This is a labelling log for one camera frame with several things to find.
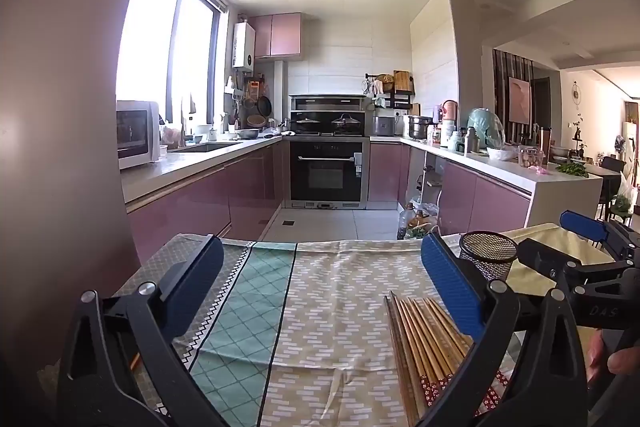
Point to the black frying pan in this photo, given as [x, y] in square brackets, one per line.
[264, 106]

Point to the kitchen window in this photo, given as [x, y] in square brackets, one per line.
[160, 47]

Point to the plastic oil bottle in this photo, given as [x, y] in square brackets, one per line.
[406, 219]

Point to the wooden cutting board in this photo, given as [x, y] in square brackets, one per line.
[402, 81]

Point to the rose gold smartphone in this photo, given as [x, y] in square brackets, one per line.
[134, 361]

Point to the pink base cabinet with sink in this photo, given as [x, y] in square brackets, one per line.
[210, 197]

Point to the white bowl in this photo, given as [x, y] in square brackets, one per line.
[501, 154]

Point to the black built-in oven stove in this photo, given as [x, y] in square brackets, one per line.
[325, 172]

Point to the white water heater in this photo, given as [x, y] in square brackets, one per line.
[244, 46]

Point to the wall clock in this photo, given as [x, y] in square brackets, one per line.
[577, 94]

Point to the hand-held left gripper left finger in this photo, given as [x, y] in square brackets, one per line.
[197, 279]

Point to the green leafy vegetables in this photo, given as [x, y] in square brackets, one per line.
[572, 170]

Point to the steel kitchen sink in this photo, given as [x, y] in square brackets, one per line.
[202, 147]

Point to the tall refrigerator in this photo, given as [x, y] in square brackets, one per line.
[65, 107]

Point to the mint green appliance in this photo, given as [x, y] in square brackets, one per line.
[484, 127]

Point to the patterned beige teal tablecloth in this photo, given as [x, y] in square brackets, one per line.
[325, 307]

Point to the plastic bag by sink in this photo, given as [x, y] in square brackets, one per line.
[170, 137]

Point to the white microwave oven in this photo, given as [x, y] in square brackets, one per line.
[135, 134]

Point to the pink peninsula base cabinet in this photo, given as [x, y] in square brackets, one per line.
[480, 202]

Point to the yellow cloth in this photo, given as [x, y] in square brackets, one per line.
[542, 234]

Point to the pink kettle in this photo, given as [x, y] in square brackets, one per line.
[450, 111]

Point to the black pot with glass lid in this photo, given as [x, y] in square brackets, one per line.
[346, 123]
[307, 125]

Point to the person's right hand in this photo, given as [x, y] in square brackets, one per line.
[622, 361]

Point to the black wall rack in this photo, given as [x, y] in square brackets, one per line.
[387, 94]

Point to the clear plastic food container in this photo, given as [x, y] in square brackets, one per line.
[531, 157]

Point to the steel stockpot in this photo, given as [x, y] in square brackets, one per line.
[419, 128]

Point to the black dining chair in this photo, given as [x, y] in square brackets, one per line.
[612, 184]

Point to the white plastic bag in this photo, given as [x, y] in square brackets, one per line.
[625, 194]

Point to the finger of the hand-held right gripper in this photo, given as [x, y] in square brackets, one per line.
[582, 227]
[542, 257]

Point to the pink wall picture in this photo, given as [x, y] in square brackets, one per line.
[520, 101]

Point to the steel thermos bottle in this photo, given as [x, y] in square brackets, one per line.
[472, 142]

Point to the pink wall cabinet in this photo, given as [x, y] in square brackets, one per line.
[277, 36]

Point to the woven basket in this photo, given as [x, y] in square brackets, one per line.
[255, 122]

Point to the bundle of wooden chopsticks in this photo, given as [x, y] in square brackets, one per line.
[425, 347]

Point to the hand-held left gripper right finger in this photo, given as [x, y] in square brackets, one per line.
[450, 282]

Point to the black mesh utensil holder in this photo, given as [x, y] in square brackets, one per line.
[487, 252]

